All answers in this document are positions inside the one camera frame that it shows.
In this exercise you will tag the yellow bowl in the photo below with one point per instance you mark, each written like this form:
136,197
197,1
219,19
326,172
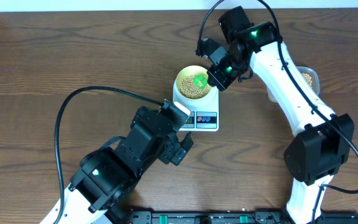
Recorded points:
189,71

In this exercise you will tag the clear container of soybeans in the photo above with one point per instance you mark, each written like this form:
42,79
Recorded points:
311,78

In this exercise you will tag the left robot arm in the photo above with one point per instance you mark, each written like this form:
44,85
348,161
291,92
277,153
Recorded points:
109,174

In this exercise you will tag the green plastic measuring scoop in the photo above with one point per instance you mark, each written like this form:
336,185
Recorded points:
200,81

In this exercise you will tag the soybeans in yellow bowl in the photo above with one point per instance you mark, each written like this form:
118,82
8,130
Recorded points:
189,90

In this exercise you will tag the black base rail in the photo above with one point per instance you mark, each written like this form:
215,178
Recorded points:
118,215

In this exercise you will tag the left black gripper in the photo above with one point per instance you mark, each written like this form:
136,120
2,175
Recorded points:
173,150

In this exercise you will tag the white digital kitchen scale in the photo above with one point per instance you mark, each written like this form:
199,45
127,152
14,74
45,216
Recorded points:
204,114

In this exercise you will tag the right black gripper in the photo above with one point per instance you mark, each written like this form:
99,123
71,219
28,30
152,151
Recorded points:
215,78

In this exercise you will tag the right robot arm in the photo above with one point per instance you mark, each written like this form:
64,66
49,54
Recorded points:
322,139

